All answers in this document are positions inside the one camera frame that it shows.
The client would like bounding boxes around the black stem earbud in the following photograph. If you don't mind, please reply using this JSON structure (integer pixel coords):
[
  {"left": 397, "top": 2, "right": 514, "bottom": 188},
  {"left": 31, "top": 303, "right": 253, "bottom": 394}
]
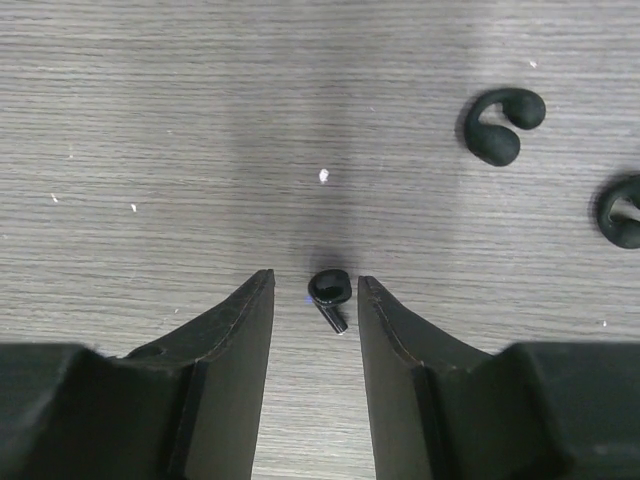
[{"left": 307, "top": 269, "right": 352, "bottom": 335}]

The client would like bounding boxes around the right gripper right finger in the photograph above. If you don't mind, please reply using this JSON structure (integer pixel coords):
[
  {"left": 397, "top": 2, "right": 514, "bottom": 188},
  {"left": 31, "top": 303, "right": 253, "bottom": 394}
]
[{"left": 358, "top": 276, "right": 639, "bottom": 479}]

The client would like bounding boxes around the black hook earbud left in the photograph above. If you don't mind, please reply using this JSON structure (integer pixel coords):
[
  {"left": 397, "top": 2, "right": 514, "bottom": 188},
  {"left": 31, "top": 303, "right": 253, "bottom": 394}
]
[{"left": 463, "top": 87, "right": 546, "bottom": 167}]

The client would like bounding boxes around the black hook earbud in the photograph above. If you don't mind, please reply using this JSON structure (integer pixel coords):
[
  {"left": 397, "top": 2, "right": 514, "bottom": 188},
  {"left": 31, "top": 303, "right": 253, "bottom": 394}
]
[
  {"left": 595, "top": 174, "right": 639, "bottom": 250},
  {"left": 463, "top": 87, "right": 546, "bottom": 167}
]

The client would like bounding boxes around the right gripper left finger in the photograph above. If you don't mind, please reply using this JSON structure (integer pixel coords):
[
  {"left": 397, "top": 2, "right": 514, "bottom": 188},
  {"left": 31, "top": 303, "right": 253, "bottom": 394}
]
[{"left": 1, "top": 270, "right": 275, "bottom": 479}]

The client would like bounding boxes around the black hook earbud right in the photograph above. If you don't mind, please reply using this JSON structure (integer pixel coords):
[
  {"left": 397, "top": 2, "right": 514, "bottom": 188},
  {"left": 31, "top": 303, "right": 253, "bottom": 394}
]
[{"left": 595, "top": 174, "right": 639, "bottom": 250}]

